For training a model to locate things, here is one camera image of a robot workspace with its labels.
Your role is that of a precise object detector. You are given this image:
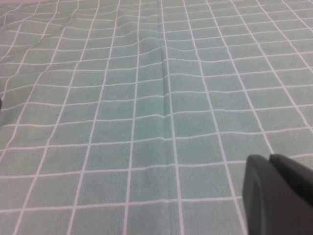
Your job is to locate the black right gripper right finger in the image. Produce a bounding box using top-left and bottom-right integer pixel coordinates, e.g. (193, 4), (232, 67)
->
(268, 153), (313, 235)

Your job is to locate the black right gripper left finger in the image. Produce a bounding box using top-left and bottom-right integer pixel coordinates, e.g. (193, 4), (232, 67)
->
(242, 154), (294, 235)

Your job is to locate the green white-grid tablecloth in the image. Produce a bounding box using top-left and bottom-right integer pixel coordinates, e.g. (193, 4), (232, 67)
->
(0, 0), (313, 235)

